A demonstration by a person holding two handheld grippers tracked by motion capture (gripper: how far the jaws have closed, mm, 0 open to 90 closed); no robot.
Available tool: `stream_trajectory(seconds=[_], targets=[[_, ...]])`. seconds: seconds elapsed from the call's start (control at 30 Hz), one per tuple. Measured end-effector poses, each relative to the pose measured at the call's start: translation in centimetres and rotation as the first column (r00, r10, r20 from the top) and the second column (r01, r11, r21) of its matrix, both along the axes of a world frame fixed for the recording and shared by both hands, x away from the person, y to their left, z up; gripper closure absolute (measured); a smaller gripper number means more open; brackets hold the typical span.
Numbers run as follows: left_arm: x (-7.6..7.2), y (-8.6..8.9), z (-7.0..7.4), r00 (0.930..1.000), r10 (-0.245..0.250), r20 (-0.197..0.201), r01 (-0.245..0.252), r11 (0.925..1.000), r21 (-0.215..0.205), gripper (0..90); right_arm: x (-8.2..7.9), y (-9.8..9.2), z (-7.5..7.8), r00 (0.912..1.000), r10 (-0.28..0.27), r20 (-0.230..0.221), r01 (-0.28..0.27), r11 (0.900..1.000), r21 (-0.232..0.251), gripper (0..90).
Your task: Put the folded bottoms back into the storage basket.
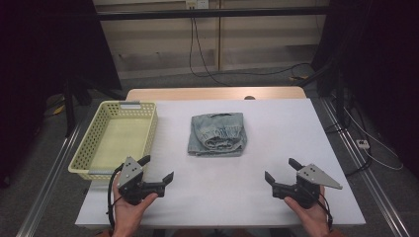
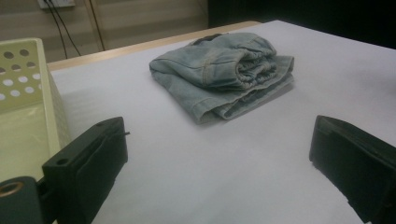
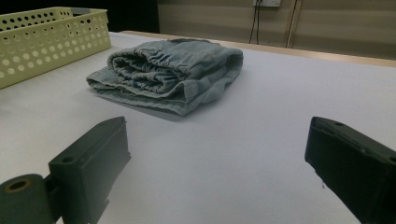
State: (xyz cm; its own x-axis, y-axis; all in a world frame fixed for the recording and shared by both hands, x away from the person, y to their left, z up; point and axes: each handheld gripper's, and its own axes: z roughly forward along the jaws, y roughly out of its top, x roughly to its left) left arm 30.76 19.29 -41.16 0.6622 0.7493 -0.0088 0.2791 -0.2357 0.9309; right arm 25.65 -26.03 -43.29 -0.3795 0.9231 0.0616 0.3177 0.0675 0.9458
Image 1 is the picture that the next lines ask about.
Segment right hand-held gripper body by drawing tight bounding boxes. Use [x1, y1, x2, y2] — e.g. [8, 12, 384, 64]
[272, 163, 344, 210]

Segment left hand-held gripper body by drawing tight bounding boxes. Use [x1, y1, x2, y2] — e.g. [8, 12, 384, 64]
[117, 156, 166, 205]

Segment pale yellow plastic basket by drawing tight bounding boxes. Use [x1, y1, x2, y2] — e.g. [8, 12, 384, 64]
[67, 100, 159, 182]

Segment light denim garment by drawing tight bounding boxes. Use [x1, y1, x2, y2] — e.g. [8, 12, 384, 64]
[187, 112, 248, 158]

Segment person's right hand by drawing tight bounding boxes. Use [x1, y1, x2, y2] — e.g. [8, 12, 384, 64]
[284, 187, 332, 237]

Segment person's left hand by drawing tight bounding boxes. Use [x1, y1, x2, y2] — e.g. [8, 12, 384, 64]
[112, 177, 158, 237]

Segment white table mat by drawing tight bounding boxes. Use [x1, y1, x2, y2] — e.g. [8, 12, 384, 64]
[74, 98, 367, 229]

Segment wooden table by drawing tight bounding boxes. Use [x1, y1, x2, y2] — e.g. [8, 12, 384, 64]
[126, 86, 307, 102]

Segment black stand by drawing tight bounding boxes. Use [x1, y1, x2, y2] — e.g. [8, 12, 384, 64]
[62, 77, 126, 138]

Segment black curtain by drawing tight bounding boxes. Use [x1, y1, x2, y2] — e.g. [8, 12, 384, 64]
[0, 0, 124, 190]
[310, 0, 419, 170]

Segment black horizontal metal bar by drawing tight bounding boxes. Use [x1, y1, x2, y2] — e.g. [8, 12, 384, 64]
[96, 6, 330, 22]

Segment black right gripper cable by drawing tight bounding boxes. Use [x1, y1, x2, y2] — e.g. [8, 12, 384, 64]
[317, 192, 334, 231]

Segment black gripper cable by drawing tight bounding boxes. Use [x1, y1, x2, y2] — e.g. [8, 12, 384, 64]
[106, 163, 125, 231]
[317, 192, 334, 231]

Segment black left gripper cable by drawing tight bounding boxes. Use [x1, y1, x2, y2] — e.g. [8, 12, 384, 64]
[106, 163, 125, 231]

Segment aluminium floor rail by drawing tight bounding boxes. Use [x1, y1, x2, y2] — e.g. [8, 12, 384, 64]
[16, 121, 84, 237]
[320, 98, 411, 237]

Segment white floor cable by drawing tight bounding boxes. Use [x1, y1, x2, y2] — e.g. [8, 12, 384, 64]
[342, 107, 405, 172]

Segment black floor cable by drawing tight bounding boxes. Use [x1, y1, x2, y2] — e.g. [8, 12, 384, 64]
[197, 62, 312, 79]

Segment black hanging cables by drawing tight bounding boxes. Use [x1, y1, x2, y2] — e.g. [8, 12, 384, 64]
[188, 9, 231, 88]

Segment white wall outlet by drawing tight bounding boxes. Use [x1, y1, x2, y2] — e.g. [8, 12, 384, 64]
[185, 0, 210, 10]

